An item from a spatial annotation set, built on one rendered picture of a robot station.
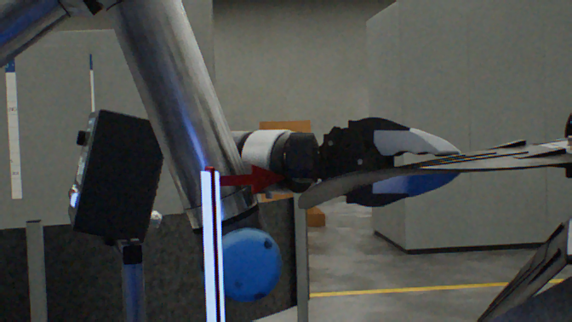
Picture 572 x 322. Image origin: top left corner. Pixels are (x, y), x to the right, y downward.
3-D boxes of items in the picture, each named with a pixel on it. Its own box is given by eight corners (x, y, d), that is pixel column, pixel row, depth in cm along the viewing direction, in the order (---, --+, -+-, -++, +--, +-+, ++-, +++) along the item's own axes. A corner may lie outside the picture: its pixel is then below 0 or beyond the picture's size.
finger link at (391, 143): (477, 128, 78) (397, 135, 83) (454, 123, 73) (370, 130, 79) (477, 158, 78) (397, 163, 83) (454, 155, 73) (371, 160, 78)
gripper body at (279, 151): (405, 130, 85) (315, 132, 92) (367, 124, 78) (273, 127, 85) (403, 198, 84) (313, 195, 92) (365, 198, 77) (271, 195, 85)
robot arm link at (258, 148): (242, 128, 87) (239, 198, 87) (273, 127, 84) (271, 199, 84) (280, 132, 93) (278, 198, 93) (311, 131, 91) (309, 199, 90)
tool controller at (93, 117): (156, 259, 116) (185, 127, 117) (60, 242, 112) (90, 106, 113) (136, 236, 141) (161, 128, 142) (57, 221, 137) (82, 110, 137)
